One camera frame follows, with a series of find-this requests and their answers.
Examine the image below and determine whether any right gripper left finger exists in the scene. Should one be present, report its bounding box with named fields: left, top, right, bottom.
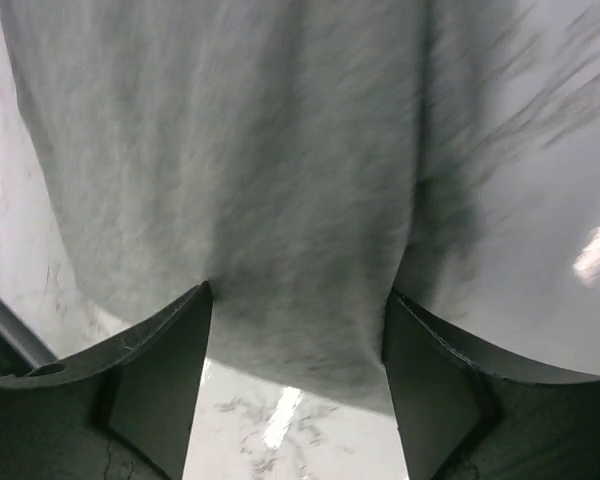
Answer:
left=0, top=283, right=213, bottom=479

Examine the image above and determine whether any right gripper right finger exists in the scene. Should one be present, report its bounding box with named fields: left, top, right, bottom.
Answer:
left=382, top=291, right=600, bottom=479

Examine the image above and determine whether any grey t-shirt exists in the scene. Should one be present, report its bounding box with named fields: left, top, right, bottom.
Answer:
left=0, top=1, right=473, bottom=414

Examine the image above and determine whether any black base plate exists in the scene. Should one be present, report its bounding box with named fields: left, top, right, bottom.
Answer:
left=0, top=299, right=57, bottom=376

